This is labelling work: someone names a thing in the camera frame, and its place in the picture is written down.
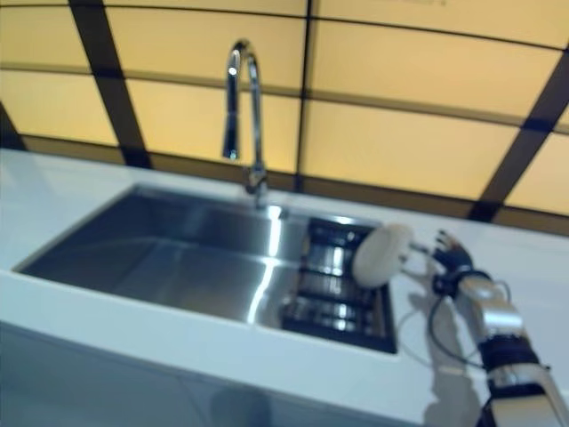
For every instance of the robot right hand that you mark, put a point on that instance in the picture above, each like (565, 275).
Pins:
(455, 260)

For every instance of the cream round plate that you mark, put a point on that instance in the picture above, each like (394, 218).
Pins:
(382, 258)

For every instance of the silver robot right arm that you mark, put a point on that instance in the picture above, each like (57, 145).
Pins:
(493, 307)

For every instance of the black dish drying rack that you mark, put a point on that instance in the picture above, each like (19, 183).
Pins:
(324, 284)

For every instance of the white cabinet door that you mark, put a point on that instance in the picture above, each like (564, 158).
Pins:
(89, 382)
(311, 409)

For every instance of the chrome gooseneck kitchen faucet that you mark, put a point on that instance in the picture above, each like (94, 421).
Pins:
(255, 111)

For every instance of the stainless steel sink basin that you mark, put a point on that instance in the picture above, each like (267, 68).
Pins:
(155, 258)

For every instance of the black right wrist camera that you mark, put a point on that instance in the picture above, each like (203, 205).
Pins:
(445, 285)

